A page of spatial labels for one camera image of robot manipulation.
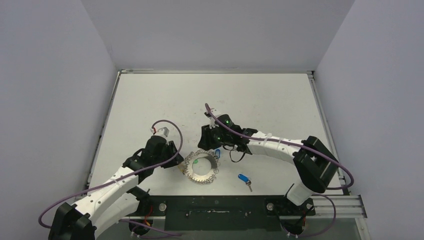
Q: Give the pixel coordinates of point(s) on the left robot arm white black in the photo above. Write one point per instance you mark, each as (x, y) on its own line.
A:
(106, 204)

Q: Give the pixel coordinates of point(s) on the metal disc with key rings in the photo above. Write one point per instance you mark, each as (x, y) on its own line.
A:
(205, 171)

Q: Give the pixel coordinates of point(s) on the key with blue tag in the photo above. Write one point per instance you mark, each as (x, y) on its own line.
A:
(246, 180)
(217, 153)

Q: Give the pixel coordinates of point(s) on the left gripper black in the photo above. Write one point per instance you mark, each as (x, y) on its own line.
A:
(176, 160)

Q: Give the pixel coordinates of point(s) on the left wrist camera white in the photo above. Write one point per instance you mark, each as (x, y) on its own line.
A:
(161, 132)

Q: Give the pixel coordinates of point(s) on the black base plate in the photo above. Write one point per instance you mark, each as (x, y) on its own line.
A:
(224, 212)

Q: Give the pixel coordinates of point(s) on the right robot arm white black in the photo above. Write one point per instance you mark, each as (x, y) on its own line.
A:
(314, 163)

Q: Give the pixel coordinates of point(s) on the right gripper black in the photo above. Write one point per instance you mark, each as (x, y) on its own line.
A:
(205, 139)

